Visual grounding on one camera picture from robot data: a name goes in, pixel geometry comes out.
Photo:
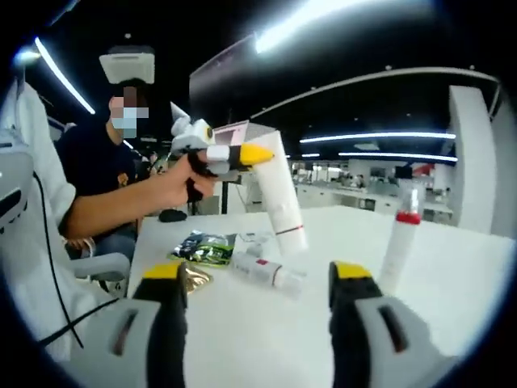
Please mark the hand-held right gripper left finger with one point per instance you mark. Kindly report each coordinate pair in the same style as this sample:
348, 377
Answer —
165, 343

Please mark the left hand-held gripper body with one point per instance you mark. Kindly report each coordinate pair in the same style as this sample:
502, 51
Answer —
192, 135

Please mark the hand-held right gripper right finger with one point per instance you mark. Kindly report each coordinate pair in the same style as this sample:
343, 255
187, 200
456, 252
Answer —
355, 347

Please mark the large white skincare tube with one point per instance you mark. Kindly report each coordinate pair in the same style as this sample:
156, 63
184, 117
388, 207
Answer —
282, 210

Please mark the gold foil sachet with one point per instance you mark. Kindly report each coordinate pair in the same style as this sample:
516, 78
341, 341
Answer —
198, 279

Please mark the black green foil pouch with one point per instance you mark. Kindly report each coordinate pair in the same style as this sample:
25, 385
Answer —
202, 250

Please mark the small white red-label skincare tube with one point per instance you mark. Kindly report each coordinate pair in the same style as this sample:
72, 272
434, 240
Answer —
258, 268

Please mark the white red skincare spray bottle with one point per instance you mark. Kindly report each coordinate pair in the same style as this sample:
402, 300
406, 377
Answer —
398, 250

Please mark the person's left hand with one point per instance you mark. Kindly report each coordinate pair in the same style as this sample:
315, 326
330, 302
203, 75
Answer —
175, 186

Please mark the black laptop stand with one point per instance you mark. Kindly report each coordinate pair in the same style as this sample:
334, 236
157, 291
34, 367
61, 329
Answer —
225, 198

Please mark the open laptop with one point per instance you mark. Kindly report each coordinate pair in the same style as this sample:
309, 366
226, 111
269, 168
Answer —
230, 135

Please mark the small black object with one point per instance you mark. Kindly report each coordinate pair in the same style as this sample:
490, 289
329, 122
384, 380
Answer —
173, 216

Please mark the white office counter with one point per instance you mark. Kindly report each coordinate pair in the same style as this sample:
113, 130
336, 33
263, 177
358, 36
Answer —
323, 198

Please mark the white boxy device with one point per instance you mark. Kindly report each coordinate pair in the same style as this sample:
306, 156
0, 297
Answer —
127, 64

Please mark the white chair armrest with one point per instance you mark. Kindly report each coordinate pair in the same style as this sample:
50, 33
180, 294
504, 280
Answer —
101, 264

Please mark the thin ceiling light strip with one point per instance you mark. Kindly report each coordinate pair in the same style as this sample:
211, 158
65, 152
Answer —
375, 136
396, 157

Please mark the bright ceiling light strip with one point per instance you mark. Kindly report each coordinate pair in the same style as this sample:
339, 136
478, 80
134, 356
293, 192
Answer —
315, 24
64, 72

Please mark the white worn device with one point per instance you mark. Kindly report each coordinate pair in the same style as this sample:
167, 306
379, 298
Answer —
16, 178

